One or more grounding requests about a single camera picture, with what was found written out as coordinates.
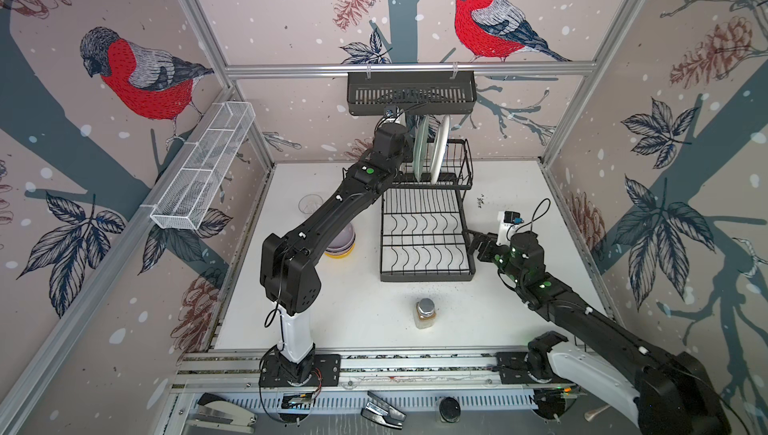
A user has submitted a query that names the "clear glass tumbler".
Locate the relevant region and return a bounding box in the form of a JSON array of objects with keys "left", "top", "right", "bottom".
[{"left": 298, "top": 194, "right": 324, "bottom": 217}]

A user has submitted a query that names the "lilac bowl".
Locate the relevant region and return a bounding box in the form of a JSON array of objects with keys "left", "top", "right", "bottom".
[{"left": 326, "top": 224, "right": 355, "bottom": 252}]

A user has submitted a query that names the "yellow bowl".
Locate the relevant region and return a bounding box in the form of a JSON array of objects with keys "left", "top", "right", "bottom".
[{"left": 324, "top": 245, "right": 354, "bottom": 259}]

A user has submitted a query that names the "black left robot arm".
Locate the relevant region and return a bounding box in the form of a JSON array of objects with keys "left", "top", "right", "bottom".
[{"left": 260, "top": 122, "right": 408, "bottom": 382}]

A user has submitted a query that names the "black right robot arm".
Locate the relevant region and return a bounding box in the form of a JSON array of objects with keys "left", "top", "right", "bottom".
[{"left": 468, "top": 231, "right": 731, "bottom": 434}]

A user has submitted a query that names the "black two-tier dish rack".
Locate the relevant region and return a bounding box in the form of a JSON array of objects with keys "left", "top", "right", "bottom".
[{"left": 379, "top": 139, "right": 476, "bottom": 283}]

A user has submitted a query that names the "pale green plate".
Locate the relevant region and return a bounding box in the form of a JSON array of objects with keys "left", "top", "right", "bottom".
[{"left": 413, "top": 116, "right": 429, "bottom": 183}]

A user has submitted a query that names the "white plate blue rim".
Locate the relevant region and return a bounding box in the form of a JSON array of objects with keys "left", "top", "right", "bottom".
[{"left": 430, "top": 115, "right": 451, "bottom": 184}]

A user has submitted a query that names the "spice jar silver lid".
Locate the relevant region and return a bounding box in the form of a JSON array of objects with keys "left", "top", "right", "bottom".
[{"left": 415, "top": 298, "right": 437, "bottom": 330}]

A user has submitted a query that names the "round black cap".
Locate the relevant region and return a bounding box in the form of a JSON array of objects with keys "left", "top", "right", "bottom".
[{"left": 438, "top": 397, "right": 462, "bottom": 424}]

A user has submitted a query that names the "metal spoon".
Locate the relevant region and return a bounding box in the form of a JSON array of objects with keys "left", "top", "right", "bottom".
[{"left": 584, "top": 405, "right": 611, "bottom": 422}]

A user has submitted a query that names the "black stapler centre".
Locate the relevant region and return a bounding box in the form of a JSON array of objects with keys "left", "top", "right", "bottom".
[{"left": 360, "top": 391, "right": 407, "bottom": 430}]

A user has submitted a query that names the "black stapler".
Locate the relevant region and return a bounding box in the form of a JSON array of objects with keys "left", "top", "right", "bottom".
[
  {"left": 360, "top": 391, "right": 407, "bottom": 430},
  {"left": 185, "top": 393, "right": 257, "bottom": 434}
]

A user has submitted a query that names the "black stapler left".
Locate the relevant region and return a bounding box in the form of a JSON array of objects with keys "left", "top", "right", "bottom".
[{"left": 185, "top": 393, "right": 257, "bottom": 434}]

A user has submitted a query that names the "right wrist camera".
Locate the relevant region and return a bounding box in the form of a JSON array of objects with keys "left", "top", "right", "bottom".
[{"left": 496, "top": 210, "right": 524, "bottom": 245}]

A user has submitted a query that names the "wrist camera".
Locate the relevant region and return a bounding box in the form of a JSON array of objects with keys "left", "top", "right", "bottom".
[
  {"left": 384, "top": 109, "right": 407, "bottom": 126},
  {"left": 496, "top": 210, "right": 524, "bottom": 245}
]

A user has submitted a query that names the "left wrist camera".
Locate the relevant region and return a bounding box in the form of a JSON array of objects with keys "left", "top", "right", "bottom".
[{"left": 384, "top": 109, "right": 407, "bottom": 126}]

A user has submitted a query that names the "black hanging wall basket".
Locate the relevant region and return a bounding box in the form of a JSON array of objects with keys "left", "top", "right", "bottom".
[{"left": 347, "top": 71, "right": 477, "bottom": 116}]

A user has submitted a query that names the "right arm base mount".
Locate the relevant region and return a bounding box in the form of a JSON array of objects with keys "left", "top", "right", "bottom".
[{"left": 493, "top": 351, "right": 575, "bottom": 387}]

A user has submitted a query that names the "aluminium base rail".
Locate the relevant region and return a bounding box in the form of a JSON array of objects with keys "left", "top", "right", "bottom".
[{"left": 173, "top": 347, "right": 667, "bottom": 391}]

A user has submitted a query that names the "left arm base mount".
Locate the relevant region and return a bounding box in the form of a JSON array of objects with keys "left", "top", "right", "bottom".
[{"left": 259, "top": 352, "right": 341, "bottom": 388}]

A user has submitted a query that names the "white wire mesh shelf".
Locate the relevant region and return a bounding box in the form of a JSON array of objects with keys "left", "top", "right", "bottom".
[{"left": 150, "top": 101, "right": 255, "bottom": 230}]

